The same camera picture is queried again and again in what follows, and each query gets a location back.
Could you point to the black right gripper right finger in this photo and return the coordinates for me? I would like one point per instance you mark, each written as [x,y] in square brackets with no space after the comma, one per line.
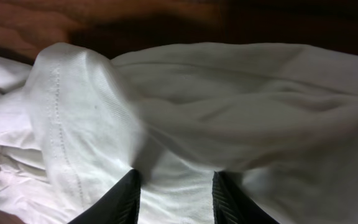
[232,206]

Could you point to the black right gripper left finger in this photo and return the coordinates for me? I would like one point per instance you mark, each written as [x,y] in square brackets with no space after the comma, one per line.
[120,205]

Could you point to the white t-shirt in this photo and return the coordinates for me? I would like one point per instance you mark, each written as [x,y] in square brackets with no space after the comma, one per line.
[280,119]

